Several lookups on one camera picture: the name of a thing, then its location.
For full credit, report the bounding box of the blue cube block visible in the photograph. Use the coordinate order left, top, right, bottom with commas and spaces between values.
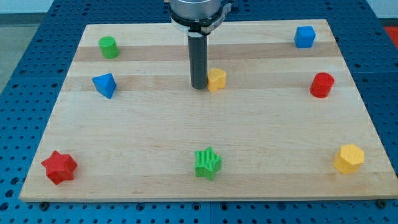
294, 26, 316, 49

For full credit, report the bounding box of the light wooden board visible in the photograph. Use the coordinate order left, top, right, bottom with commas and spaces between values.
20, 19, 397, 202

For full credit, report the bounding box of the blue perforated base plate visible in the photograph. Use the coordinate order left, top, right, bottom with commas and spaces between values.
1, 0, 397, 223

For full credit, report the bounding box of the green star block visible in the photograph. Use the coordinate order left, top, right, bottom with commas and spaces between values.
194, 147, 222, 181

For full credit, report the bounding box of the yellow heart block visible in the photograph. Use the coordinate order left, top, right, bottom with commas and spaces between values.
208, 68, 226, 92

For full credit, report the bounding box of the yellow hexagon block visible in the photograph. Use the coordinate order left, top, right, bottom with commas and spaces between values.
333, 144, 365, 174

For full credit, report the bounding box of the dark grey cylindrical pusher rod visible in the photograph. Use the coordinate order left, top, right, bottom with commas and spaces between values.
188, 35, 208, 90

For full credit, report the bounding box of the red star block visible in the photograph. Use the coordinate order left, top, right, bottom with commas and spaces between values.
41, 151, 77, 185

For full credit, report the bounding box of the red cylinder block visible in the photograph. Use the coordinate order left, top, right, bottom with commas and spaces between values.
310, 72, 335, 98

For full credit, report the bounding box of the blue triangular prism block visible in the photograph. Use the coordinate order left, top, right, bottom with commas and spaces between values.
92, 73, 117, 99

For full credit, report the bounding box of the green cylinder block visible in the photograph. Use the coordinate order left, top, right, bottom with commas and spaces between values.
98, 36, 119, 59

